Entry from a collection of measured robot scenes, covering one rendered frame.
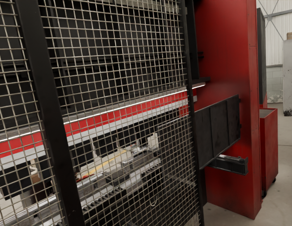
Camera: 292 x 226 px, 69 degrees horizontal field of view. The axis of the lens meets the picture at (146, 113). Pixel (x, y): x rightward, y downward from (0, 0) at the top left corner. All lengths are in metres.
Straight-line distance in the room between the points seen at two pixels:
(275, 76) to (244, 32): 6.25
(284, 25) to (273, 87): 1.94
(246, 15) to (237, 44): 0.24
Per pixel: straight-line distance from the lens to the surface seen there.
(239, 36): 2.18
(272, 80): 8.36
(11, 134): 1.11
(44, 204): 1.50
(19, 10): 0.60
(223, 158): 1.97
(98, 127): 1.52
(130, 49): 1.65
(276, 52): 8.30
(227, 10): 2.25
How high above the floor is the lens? 1.66
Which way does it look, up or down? 11 degrees down
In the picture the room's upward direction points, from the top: 8 degrees counter-clockwise
